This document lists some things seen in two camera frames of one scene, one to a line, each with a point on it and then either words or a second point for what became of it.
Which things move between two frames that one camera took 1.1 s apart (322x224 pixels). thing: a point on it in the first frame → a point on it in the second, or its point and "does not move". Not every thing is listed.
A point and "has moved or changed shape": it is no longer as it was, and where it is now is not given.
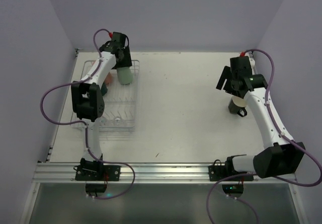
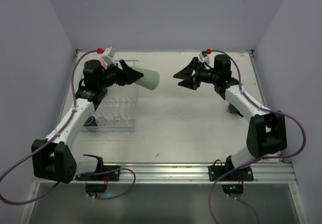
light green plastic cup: (125, 75) has moved or changed shape
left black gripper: (126, 58) → (121, 75)
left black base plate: (95, 170) does not move
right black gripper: (228, 85) → (197, 75)
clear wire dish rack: (120, 104) does not move
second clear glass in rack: (117, 120) does not move
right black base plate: (217, 173) does not move
